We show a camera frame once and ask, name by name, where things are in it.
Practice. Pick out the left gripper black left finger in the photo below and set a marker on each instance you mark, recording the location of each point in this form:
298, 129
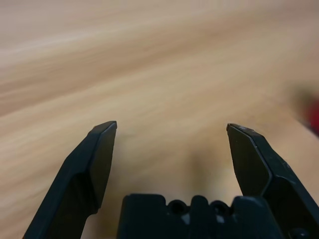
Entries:
74, 179

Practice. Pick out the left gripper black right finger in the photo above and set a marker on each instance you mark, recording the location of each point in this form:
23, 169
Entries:
274, 179

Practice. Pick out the red wooden block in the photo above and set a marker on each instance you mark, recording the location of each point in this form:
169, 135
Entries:
314, 112

